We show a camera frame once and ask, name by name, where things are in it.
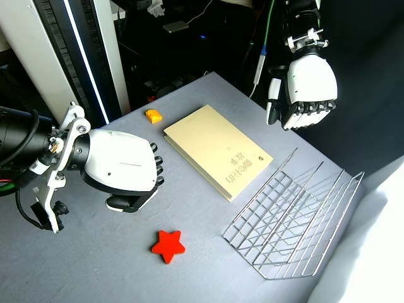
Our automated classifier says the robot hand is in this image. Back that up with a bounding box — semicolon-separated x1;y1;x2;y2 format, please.
265;52;338;131
79;128;165;213

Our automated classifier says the cream paperback book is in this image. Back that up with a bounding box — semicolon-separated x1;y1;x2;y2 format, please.
163;104;274;203

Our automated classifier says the yellow toy brick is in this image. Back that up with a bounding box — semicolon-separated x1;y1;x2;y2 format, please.
145;109;163;124

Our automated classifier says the red star block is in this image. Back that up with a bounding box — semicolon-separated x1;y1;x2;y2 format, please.
151;229;186;264

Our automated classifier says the white and black machine column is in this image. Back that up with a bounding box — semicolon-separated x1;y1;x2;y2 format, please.
0;0;131;126

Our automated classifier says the grey flat device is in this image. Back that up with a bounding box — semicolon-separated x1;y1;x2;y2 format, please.
162;20;189;34

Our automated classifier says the crumpled white paper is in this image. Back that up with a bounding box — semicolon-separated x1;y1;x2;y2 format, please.
147;0;165;18

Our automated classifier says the white cable adapter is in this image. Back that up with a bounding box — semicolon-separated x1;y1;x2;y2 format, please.
249;45;268;98

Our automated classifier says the green cable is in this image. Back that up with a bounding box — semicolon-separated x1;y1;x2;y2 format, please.
263;0;275;48

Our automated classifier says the silver wire rack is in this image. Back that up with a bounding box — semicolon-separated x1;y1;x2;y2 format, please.
222;147;365;280

